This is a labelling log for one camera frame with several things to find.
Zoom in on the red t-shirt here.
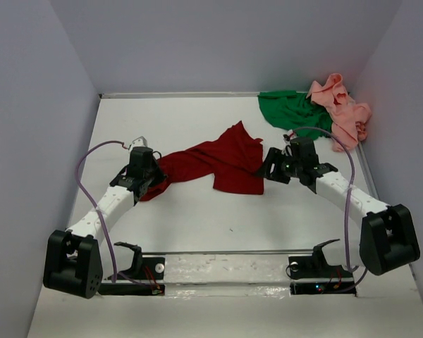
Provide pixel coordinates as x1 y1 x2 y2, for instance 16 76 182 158
141 121 264 201

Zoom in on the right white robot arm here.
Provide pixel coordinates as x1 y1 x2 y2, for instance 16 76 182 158
257 137 421 275

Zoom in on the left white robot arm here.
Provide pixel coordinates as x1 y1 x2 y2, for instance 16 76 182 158
43 145 166 299

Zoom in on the green t-shirt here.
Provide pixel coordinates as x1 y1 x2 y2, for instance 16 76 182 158
257 90 333 140

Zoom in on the pink t-shirt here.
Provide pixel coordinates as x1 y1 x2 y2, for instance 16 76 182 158
307 73 372 150

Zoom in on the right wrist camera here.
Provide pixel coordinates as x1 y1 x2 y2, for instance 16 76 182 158
283 130 295 156

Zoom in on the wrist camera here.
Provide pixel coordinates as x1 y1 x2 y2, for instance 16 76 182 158
128 136 147 151
283 130 295 156

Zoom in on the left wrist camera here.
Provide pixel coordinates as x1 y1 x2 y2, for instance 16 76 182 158
128 136 147 151

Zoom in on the metal rail front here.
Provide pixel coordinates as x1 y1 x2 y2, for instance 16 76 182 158
143 249 313 256

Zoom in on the metal rail back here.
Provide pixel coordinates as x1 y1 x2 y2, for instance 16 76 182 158
99 92 259 99

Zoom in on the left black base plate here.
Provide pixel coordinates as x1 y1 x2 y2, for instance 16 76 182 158
98 256 166 296

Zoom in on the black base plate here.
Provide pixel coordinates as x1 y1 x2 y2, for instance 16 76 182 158
286 256 357 296
98 256 166 296

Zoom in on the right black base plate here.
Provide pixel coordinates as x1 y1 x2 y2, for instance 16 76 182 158
286 256 357 296

